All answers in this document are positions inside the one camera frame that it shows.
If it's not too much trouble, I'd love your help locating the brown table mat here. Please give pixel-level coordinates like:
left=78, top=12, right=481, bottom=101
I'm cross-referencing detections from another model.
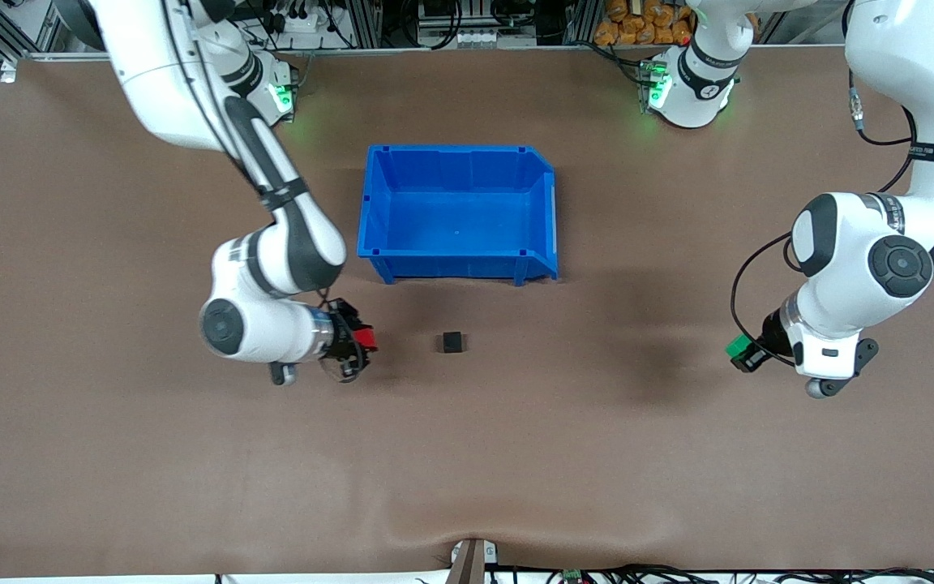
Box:
left=0, top=45, right=934, bottom=578

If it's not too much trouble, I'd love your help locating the orange snack packets pile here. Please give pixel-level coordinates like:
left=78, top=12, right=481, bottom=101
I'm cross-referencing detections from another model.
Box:
left=593, top=0, right=696, bottom=47

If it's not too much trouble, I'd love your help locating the white slotted connector strip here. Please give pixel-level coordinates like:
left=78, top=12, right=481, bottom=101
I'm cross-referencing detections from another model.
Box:
left=418, top=28, right=538, bottom=49

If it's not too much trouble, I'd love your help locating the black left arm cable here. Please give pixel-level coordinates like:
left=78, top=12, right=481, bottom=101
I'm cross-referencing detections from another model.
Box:
left=730, top=0, right=934, bottom=367

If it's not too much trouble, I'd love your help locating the aluminium frame post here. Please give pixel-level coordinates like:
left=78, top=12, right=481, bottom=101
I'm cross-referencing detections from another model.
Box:
left=344, top=0, right=384, bottom=49

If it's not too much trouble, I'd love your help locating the blue plastic storage bin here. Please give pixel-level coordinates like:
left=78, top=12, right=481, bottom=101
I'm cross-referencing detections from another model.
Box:
left=356, top=144, right=559, bottom=287

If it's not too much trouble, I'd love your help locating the white power strip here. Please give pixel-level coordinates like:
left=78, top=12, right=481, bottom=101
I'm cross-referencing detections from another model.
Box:
left=252, top=6, right=332, bottom=39

